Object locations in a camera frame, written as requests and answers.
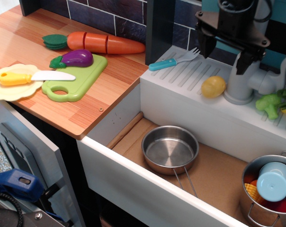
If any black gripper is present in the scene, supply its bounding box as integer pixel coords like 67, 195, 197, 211
195, 0, 270, 75

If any yellow toy potato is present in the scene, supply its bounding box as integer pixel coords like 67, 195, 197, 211
201, 76, 226, 98

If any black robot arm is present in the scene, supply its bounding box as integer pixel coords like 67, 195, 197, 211
195, 0, 273, 75

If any orange toy piece in pot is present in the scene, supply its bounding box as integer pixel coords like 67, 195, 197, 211
250, 180, 258, 186

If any grey toy faucet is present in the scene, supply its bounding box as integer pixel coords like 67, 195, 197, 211
224, 54, 286, 105

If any white toy sink unit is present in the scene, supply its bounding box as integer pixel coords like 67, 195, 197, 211
77, 56, 286, 227

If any green toy broccoli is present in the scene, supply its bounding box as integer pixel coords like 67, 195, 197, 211
255, 94, 281, 120

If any orange toy carrot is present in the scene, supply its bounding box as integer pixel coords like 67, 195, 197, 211
42, 31, 145, 54

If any light blue plastic cup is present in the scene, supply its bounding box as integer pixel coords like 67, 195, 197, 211
257, 162, 286, 202

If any yellow toy corn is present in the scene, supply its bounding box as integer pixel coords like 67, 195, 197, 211
244, 183, 265, 204

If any green plastic cutting board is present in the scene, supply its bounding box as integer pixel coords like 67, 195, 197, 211
42, 54, 107, 102

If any purple toy eggplant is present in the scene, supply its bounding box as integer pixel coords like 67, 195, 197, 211
49, 49, 94, 69

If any red toy fruit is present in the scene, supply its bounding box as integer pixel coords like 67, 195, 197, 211
264, 200, 286, 213

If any grey toy oven door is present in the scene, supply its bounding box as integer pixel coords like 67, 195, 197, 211
0, 101, 85, 227

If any pale yellow plastic plate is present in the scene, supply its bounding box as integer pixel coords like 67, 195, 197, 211
0, 64, 43, 101

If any blue clamp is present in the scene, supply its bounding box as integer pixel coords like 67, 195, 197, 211
0, 169, 44, 202

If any toy fork blue handle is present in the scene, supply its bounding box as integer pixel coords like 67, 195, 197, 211
149, 48, 200, 71

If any steel pan with wire handle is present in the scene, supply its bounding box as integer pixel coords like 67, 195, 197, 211
141, 125, 199, 196

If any steel pot with handles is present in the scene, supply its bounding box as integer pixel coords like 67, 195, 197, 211
240, 151, 286, 227

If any toy knife yellow handle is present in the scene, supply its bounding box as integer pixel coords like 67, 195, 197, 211
0, 70, 76, 86

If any black braided cable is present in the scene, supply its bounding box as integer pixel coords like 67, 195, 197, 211
0, 192, 24, 227

